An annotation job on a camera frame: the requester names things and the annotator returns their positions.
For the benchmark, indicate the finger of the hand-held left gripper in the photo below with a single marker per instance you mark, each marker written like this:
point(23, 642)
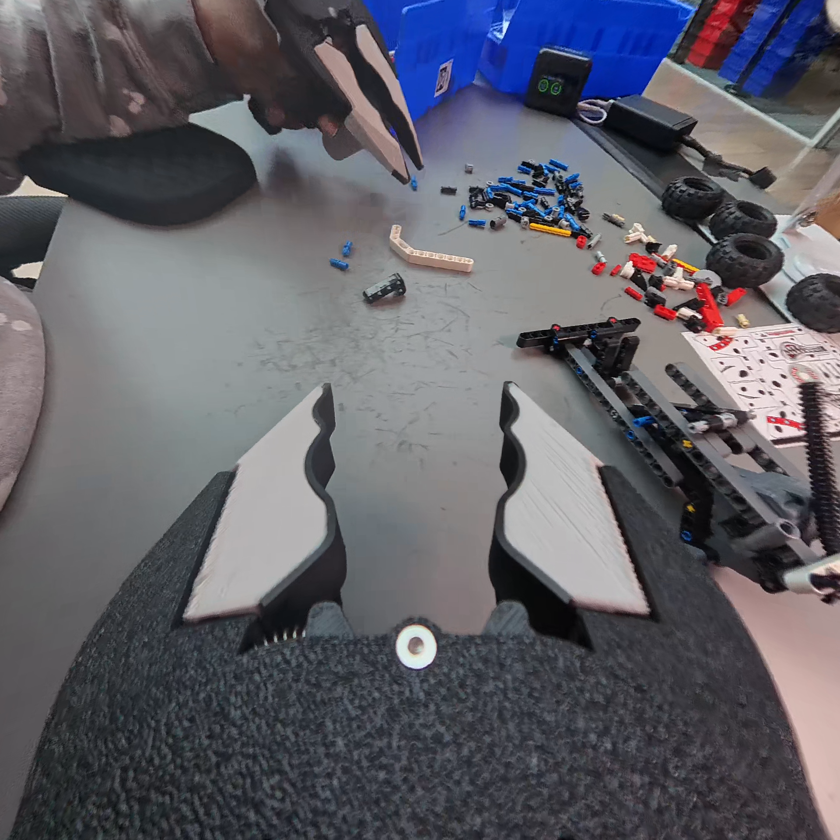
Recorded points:
point(387, 72)
point(354, 105)

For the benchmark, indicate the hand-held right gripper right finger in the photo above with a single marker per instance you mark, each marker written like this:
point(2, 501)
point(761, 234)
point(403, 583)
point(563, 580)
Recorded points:
point(571, 531)

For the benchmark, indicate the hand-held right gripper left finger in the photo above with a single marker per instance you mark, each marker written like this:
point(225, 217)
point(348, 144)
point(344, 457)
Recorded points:
point(269, 531)

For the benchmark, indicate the white bent toy beam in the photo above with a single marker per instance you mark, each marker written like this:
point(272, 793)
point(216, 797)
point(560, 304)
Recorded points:
point(433, 257)

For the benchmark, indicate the black toy connector piece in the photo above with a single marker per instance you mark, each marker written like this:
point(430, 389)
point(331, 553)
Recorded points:
point(384, 289)

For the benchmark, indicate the pile of blue black pieces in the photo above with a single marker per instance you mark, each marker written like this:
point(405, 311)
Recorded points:
point(531, 197)

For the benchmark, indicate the person's left forearm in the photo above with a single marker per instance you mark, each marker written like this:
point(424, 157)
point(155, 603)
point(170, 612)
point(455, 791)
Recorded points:
point(98, 65)

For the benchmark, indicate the person's left hand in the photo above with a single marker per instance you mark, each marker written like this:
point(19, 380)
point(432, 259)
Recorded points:
point(236, 46)

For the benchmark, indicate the blue bin with tag sticker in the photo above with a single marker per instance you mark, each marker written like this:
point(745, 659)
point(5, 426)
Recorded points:
point(433, 46)

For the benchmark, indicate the partly built toy car chassis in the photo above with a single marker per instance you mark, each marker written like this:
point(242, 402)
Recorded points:
point(676, 446)

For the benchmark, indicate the black device with green lights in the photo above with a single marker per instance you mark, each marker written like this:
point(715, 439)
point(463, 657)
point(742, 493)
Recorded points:
point(558, 82)

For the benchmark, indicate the plain blue bin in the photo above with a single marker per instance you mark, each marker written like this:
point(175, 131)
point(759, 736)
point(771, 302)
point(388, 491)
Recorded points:
point(604, 33)

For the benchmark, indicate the white sticker sheet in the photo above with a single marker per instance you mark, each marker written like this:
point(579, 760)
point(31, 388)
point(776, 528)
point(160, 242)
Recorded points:
point(754, 374)

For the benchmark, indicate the black rubber mat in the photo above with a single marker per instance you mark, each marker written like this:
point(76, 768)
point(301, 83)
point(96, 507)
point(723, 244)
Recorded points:
point(630, 167)

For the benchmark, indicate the black power adapter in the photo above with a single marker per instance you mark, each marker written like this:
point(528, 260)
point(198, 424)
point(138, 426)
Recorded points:
point(649, 123)

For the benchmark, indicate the pile of red white pieces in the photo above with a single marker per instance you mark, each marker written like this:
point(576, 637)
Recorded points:
point(676, 282)

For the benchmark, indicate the person's grey spotted clothing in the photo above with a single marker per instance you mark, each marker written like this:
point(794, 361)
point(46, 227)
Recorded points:
point(19, 394)

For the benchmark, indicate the black toy tyre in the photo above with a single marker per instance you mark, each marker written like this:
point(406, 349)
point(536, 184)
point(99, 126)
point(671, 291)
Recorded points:
point(743, 220)
point(745, 260)
point(692, 199)
point(817, 303)

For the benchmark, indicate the stack of red crates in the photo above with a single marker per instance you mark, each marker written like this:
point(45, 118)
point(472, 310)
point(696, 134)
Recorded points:
point(718, 33)

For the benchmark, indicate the stack of blue crates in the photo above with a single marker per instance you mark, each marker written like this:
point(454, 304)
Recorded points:
point(774, 46)

